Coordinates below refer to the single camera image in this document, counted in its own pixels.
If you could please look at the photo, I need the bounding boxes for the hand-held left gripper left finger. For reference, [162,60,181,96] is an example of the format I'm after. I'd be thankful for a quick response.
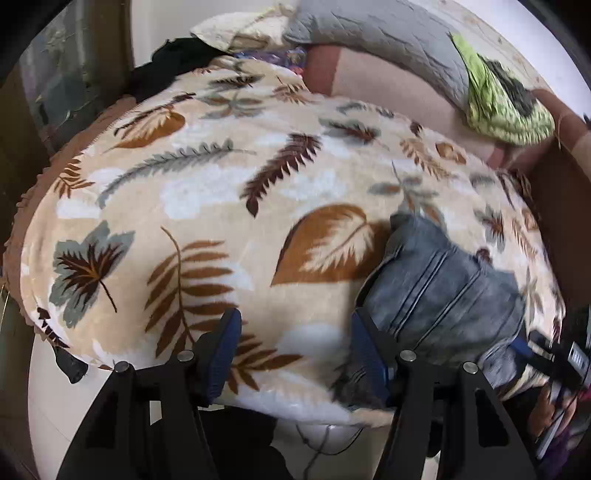
[55,308,243,480]

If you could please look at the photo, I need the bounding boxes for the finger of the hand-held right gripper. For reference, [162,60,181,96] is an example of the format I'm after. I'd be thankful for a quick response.
[510,330,580,384]

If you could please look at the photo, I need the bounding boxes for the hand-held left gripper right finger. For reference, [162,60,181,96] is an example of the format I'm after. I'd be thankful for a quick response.
[351,307,541,480]

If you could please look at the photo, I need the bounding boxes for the grey denim pants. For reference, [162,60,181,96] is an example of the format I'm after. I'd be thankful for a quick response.
[332,212,561,411]

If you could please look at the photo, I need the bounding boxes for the person's right hand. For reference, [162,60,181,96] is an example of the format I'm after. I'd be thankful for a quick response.
[529,390,575,444]

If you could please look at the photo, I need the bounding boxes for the dark cloth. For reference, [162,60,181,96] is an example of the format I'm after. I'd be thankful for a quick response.
[198,406,296,480]

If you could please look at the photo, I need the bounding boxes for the black cloth tab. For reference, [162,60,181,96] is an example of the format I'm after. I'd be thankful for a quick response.
[51,344,88,385]

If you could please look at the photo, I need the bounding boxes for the beige leaf print blanket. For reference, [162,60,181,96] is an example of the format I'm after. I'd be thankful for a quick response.
[18,58,568,428]

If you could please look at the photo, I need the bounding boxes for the green knitted cloth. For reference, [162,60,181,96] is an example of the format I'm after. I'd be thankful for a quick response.
[450,32,555,146]

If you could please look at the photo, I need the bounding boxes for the pink and brown bed sheet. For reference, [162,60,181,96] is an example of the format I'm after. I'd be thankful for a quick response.
[302,44,591,171]

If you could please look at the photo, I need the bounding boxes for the black cloth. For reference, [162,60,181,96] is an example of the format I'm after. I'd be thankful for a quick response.
[131,37,227,104]

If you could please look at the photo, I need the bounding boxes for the colourful printed cloth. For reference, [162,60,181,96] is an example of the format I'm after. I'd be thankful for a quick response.
[233,46,308,77]

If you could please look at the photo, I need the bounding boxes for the cream pillow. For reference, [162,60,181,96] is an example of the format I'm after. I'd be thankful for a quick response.
[190,4,301,51]

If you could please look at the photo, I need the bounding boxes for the grey quilted blanket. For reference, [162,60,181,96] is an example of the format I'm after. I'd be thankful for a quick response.
[281,0,472,112]

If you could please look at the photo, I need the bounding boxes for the wooden wardrobe with mirrored doors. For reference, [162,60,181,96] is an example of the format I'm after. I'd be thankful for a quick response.
[0,0,134,241]

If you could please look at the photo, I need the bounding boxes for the black cable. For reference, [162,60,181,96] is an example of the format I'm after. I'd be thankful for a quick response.
[295,422,365,480]

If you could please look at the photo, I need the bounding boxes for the dark wooden bed frame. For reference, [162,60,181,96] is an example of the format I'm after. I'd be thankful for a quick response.
[526,134,591,315]

